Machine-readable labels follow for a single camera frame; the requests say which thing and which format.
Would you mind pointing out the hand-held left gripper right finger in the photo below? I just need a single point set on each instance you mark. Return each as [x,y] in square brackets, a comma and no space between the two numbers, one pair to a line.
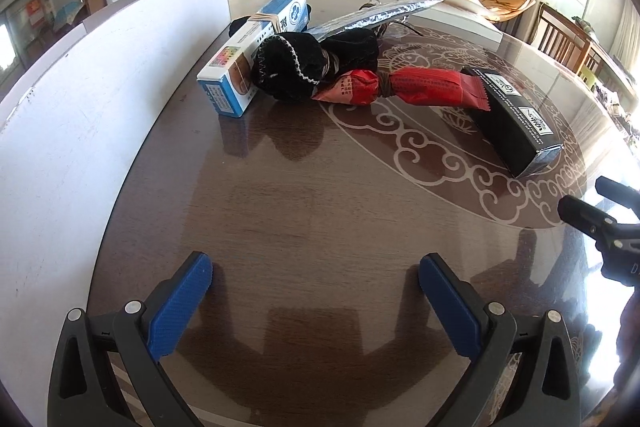
[450,302]

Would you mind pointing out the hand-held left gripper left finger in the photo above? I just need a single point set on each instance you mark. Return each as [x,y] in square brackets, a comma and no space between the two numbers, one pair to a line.
[180,302]

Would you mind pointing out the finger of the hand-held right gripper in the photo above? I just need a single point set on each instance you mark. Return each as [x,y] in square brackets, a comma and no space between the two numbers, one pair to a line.
[582,214]
[617,192]

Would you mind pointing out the black rectangular box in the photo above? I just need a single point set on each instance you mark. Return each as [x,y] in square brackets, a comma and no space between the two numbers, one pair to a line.
[515,127]

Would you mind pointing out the red snack packet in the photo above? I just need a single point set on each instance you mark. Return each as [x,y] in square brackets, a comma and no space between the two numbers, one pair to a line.
[425,87]

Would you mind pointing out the blue and white carton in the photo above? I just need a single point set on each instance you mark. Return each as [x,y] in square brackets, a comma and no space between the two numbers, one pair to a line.
[235,67]

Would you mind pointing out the black knitted sock bundle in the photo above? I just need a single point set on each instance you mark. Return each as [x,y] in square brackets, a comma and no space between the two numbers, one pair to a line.
[290,62]

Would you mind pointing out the silver foil packet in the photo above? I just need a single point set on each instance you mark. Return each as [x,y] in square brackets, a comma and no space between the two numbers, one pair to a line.
[370,14]

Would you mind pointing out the wooden dining chair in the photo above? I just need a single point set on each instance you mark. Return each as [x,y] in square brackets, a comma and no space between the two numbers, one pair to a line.
[560,37]

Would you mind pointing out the white partition board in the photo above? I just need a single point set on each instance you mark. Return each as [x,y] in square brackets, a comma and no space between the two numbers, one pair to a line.
[100,107]

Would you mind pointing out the white flat box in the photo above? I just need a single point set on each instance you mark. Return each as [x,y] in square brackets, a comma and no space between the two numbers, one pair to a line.
[450,19]

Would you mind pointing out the blue patterned table cloth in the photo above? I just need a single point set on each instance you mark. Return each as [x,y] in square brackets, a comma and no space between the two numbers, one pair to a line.
[67,14]

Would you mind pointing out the red window sign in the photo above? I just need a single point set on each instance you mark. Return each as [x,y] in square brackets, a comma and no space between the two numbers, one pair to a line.
[35,12]

